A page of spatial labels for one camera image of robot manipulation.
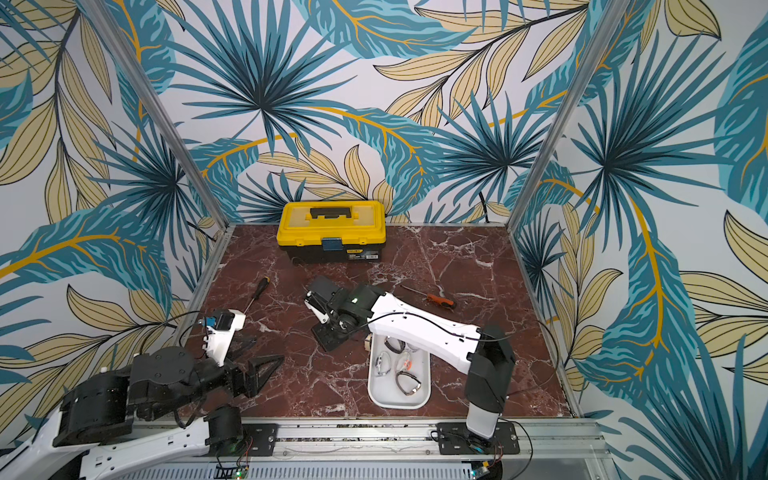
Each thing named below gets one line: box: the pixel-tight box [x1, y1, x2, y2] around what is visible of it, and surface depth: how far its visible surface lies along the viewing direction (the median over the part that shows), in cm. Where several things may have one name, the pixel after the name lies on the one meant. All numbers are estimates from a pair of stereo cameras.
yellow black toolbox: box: [276, 200, 387, 263], surface depth 99 cm
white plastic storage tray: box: [368, 332, 432, 409], surface depth 84 cm
